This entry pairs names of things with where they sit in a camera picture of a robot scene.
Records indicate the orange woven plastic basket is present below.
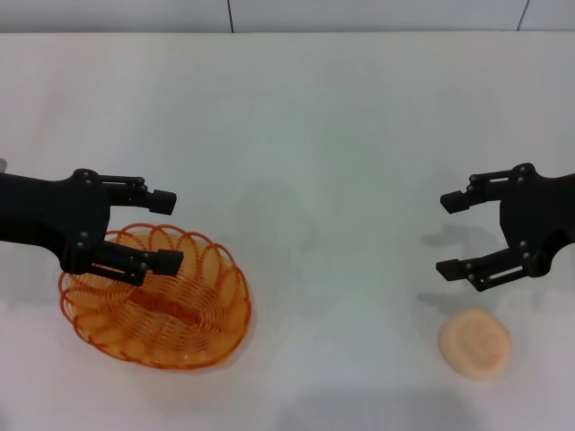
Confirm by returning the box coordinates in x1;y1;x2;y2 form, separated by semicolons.
57;223;252;371

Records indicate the pale round bread bun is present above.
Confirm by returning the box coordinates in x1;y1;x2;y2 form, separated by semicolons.
438;306;512;383

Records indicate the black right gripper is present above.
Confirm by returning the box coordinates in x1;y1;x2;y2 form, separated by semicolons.
435;163;575;294

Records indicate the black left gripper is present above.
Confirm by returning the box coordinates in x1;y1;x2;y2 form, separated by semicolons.
0;168;185;287

